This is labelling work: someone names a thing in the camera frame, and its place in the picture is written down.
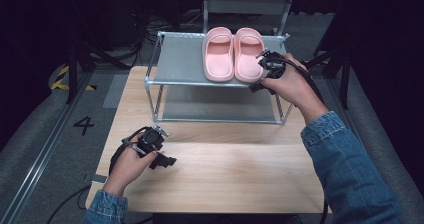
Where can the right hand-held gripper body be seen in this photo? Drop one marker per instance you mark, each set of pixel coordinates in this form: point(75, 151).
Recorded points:
point(274, 65)

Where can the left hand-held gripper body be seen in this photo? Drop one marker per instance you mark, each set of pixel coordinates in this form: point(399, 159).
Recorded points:
point(150, 140)

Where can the pink slipper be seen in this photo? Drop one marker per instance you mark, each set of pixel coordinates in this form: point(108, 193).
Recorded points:
point(247, 62)
point(218, 60)

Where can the grey metal shoe rack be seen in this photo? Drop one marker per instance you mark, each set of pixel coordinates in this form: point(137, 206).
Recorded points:
point(181, 60)

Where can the person's right hand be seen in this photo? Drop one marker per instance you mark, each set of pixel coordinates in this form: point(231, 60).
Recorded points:
point(296, 87)

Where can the person's left hand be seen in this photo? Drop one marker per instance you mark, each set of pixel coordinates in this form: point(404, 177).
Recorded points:
point(128, 167)

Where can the grey floor mat piece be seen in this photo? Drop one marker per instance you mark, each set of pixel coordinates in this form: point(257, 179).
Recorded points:
point(115, 92)

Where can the grey tape piece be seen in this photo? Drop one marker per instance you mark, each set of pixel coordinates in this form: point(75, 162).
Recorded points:
point(96, 178)

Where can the black tripod stand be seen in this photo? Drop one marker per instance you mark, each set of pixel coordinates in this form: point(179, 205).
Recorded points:
point(72, 70)
point(343, 70)

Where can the yellow black hazard tape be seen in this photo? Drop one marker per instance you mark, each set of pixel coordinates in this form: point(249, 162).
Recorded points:
point(60, 80)

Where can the grey metal frame stand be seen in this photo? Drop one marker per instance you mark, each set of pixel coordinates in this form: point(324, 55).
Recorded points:
point(246, 5)

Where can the metal floor rail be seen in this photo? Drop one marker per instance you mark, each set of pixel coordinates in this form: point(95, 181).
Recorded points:
point(36, 154)

